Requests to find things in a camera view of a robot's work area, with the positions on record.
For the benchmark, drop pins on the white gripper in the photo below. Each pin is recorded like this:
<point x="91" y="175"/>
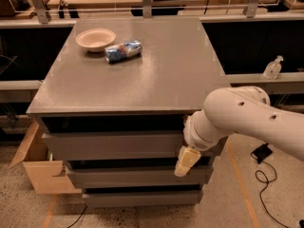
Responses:
<point x="194" y="137"/>

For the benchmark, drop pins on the grey top drawer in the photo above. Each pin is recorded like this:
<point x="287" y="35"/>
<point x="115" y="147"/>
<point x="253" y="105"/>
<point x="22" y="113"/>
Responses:
<point x="91" y="146"/>

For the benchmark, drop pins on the grey drawer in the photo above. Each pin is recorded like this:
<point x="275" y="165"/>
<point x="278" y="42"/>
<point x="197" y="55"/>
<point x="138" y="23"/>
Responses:
<point x="187" y="197"/>
<point x="137" y="176"/>
<point x="91" y="146"/>

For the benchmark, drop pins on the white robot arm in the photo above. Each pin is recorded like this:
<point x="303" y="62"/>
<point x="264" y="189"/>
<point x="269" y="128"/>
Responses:
<point x="244" y="110"/>

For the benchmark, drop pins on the grey bottom drawer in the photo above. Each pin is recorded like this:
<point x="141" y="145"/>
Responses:
<point x="187" y="197"/>

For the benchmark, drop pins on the grey drawer cabinet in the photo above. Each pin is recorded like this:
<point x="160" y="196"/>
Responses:
<point x="154" y="91"/>

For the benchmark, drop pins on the grey middle drawer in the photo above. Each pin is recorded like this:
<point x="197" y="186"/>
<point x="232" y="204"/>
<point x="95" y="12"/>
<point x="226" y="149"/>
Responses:
<point x="137" y="176"/>

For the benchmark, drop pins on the black power adapter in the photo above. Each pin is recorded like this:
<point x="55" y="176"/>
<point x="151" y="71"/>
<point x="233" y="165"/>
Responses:
<point x="261" y="153"/>

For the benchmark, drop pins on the clear sanitizer pump bottle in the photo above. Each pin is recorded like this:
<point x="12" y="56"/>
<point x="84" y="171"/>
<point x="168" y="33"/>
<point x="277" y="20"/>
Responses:
<point x="272" y="70"/>

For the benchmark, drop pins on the blue silver soda can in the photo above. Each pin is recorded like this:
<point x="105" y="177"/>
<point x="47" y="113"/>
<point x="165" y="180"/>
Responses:
<point x="123" y="51"/>

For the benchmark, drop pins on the cardboard box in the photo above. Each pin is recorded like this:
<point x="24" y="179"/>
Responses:
<point x="46" y="176"/>

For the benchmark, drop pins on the white bowl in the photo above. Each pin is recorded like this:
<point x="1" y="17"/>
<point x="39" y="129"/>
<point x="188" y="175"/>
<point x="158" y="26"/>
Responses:
<point x="95" y="39"/>

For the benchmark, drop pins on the metal railing frame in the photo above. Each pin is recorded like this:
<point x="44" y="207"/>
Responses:
<point x="43" y="12"/>

